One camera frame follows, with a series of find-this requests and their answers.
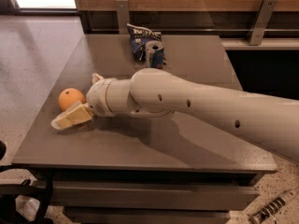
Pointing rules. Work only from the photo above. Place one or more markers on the silver blue energy drink can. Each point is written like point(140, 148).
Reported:
point(155, 54)

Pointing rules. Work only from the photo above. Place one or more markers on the left metal wall bracket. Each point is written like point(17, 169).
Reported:
point(123, 16)

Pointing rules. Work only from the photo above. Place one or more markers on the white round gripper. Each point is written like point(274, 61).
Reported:
point(96, 97)

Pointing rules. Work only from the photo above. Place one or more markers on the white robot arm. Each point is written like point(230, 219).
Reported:
point(269, 122)

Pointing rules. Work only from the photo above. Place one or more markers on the blue snack bag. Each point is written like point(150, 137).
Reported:
point(139, 37)

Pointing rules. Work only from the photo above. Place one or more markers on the grey table frame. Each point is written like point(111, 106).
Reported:
point(150, 197)

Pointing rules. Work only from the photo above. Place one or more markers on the right metal wall bracket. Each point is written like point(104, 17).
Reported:
point(262, 18)

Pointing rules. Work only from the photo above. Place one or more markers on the grey side shelf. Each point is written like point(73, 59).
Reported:
point(265, 44)

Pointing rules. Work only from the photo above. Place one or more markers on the grey striped tool on floor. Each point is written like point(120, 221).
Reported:
point(273, 207)

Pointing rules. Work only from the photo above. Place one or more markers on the metal wall bracket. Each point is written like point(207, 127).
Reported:
point(123, 16)
point(262, 18)

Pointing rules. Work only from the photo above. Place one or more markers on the orange fruit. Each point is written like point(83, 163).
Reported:
point(68, 97)

